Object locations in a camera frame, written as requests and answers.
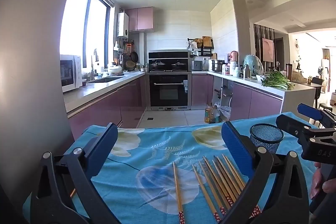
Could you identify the dark travel tumbler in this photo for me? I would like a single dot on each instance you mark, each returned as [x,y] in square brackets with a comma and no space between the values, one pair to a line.
[289,71]

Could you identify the chrome sink faucet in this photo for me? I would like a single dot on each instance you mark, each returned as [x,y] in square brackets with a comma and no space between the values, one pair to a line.
[93,69]

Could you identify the black pot with glass lid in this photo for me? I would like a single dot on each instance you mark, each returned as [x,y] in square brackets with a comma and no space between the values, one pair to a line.
[157,66]
[179,66]

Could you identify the wooden cutting board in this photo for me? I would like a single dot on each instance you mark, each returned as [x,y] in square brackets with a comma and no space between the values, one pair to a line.
[206,41]

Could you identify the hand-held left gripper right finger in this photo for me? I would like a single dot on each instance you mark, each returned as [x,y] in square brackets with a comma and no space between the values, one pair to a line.
[237,148]

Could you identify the pale green kitchen appliance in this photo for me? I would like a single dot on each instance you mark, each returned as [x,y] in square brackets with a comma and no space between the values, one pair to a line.
[252,62]

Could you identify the yellow cooking oil bottle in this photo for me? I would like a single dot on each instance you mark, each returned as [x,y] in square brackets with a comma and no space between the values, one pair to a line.
[208,115]

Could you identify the hanging black frying pan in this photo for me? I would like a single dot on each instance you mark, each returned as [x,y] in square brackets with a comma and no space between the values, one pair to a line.
[134,56]

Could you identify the white casserole pot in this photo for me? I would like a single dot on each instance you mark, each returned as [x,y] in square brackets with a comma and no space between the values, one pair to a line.
[115,71]

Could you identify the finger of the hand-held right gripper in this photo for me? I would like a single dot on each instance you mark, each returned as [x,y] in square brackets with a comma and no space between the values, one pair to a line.
[309,111]
[291,124]

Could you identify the silver toaster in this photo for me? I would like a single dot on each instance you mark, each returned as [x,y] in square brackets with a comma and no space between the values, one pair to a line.
[196,65]

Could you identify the black wall rack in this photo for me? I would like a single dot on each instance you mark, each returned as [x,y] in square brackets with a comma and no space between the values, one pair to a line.
[204,52]

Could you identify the white plastic bag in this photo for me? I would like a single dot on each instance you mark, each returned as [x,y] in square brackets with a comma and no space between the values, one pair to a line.
[225,112]

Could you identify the wooden chopstick patterned red end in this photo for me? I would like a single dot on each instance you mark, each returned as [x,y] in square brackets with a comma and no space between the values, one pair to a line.
[177,187]

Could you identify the blue floral tablecloth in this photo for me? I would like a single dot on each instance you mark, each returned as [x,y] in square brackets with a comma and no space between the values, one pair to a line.
[147,150]

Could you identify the stainless steel stock pot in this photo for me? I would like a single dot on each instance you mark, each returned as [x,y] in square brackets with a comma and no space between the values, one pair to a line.
[218,66]

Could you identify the round wall clock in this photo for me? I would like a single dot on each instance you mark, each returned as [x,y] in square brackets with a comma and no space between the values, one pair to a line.
[296,45]

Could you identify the black dining chair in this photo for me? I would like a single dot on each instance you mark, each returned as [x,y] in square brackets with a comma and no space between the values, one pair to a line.
[317,81]

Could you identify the bunch of wooden chopsticks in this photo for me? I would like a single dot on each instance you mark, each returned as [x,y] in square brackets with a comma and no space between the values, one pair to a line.
[220,179]

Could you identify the person's right hand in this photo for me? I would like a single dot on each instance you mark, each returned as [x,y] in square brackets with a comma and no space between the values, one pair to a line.
[316,182]

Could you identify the black integrated stove with oven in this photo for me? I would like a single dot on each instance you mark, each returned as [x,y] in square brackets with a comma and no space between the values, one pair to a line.
[169,90]

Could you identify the woven brown basket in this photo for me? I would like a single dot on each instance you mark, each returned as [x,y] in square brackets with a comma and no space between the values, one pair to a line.
[130,65]

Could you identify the white wall water heater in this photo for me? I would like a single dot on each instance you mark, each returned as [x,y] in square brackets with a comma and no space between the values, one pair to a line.
[122,26]

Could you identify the black stool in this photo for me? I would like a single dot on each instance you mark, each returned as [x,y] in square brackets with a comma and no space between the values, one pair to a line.
[325,106]

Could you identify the bunch of green vegetables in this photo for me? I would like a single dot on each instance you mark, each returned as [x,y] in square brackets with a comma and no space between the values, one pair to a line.
[275,81]

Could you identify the purple wall cabinet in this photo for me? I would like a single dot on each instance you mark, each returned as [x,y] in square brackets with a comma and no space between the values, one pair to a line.
[139,19]

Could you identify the steel thermos bottle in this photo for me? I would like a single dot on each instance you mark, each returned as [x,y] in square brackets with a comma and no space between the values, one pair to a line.
[246,72]

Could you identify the clear cooking oil bottle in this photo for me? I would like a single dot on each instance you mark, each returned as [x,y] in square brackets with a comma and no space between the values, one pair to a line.
[215,115]

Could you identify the white microwave oven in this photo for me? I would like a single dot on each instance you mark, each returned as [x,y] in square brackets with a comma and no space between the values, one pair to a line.
[71,71]

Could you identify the large kitchen window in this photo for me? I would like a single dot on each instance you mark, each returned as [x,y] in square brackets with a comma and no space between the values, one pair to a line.
[76,24]

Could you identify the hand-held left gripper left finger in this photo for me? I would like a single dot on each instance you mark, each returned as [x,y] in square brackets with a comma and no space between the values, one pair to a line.
[103,145]

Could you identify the pink electric kettle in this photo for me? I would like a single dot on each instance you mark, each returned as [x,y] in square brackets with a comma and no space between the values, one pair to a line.
[233,58]

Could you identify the black mesh utensil holder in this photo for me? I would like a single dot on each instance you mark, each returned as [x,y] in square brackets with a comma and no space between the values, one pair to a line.
[266,138]

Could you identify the purple kitchen base cabinets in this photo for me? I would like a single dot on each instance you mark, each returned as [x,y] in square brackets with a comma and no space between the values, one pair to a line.
[105,108]
[249,100]

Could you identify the pink wall painting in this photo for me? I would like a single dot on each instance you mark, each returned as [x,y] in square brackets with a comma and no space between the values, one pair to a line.
[268,49]

